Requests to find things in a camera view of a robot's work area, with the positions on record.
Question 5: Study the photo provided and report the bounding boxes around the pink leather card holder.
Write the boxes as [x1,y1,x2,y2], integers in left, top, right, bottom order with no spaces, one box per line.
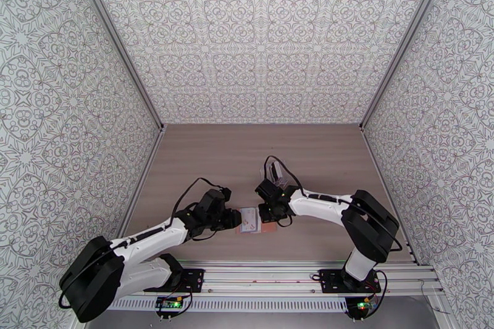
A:
[235,206,277,234]

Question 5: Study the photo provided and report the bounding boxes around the white card red print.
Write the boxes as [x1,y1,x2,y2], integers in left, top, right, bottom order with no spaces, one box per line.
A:
[239,207,259,233]

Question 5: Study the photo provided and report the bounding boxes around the clear plastic bag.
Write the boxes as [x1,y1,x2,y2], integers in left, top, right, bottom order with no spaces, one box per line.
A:
[264,160,295,191]

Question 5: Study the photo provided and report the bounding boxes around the slotted metal strip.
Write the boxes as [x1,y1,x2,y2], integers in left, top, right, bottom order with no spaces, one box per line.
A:
[92,298,348,312]

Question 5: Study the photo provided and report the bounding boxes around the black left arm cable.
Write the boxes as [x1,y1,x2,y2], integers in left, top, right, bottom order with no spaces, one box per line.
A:
[169,177,232,223]

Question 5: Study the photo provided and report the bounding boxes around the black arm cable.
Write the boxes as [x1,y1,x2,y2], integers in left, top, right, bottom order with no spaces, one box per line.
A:
[263,156,304,198]
[169,177,232,223]

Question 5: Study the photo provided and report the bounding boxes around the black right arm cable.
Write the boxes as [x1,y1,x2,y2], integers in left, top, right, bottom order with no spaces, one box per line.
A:
[263,156,304,198]

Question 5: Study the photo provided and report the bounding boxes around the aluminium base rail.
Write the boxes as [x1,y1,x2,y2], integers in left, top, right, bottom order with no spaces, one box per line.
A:
[81,260,445,297]

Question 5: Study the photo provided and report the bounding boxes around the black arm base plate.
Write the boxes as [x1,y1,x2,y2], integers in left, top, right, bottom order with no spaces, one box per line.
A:
[319,268,382,295]
[143,268,206,294]

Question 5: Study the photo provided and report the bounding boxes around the black red board wires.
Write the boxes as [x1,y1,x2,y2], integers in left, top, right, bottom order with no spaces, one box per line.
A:
[345,268,388,320]
[154,279,194,319]

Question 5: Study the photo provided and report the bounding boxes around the aluminium table side rail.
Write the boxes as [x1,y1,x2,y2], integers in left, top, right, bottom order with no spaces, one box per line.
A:
[123,125,167,221]
[359,125,421,266]

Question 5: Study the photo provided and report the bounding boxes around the aluminium frame post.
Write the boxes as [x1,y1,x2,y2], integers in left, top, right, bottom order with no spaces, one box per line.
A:
[359,0,453,130]
[65,0,165,130]

